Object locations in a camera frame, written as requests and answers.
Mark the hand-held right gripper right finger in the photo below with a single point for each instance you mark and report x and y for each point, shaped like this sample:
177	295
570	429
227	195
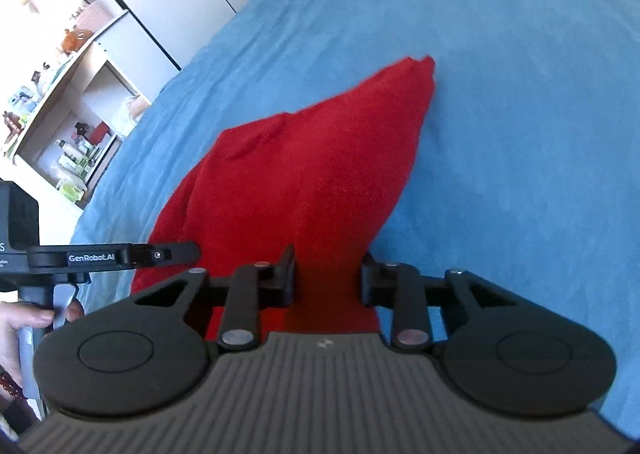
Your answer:
372	284

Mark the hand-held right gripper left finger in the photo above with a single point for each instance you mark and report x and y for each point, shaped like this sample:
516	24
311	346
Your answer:
282	284

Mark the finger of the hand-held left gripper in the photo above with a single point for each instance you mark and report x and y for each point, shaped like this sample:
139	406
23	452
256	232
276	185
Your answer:
170	253

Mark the red knit sweater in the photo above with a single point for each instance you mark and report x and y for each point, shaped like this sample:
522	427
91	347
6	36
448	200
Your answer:
310	174

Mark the person's left hand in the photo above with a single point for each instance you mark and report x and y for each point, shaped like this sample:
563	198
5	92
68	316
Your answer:
20	320

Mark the green and white bottles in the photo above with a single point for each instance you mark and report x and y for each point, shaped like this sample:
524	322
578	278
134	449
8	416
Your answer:
77	156

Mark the red box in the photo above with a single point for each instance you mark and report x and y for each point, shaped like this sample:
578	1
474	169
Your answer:
100	134

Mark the white shelf unit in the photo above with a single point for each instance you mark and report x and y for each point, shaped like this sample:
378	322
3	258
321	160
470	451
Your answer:
100	84

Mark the blue bed sheet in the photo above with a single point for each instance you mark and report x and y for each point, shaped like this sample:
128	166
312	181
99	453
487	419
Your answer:
500	134

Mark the orange toy figure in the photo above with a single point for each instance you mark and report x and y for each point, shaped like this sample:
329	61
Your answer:
75	41

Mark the pink woven basket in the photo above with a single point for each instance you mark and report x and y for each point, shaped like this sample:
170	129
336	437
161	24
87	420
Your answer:
95	14

